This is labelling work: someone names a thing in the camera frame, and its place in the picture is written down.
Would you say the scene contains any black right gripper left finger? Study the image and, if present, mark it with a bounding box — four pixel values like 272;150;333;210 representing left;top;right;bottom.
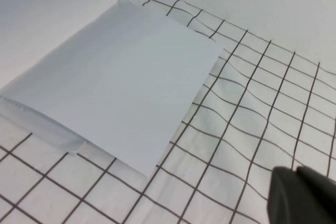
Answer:
267;165;336;224

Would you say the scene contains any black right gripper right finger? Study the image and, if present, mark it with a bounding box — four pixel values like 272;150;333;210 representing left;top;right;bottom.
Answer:
296;165;336;209

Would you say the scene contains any glossy product brochure book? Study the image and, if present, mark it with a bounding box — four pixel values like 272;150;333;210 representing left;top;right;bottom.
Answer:
0;0;224;178

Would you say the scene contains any white black-grid checkered tablecloth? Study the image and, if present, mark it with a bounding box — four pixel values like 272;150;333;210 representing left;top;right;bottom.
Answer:
0;0;336;224

